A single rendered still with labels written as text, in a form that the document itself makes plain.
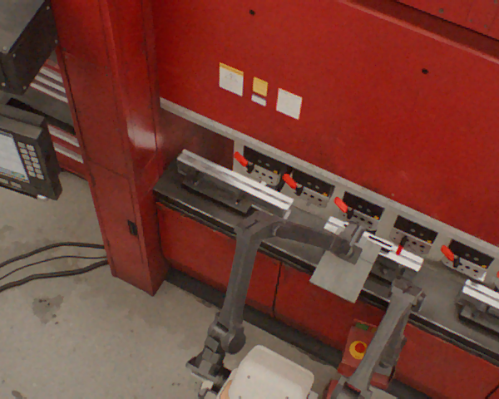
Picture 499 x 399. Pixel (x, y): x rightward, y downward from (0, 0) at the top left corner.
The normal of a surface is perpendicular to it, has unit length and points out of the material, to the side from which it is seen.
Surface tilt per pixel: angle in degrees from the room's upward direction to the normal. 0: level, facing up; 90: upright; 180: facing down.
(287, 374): 43
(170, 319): 0
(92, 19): 90
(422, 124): 90
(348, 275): 0
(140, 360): 0
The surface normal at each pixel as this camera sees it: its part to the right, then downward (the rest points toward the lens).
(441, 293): 0.04, -0.53
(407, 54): -0.46, 0.74
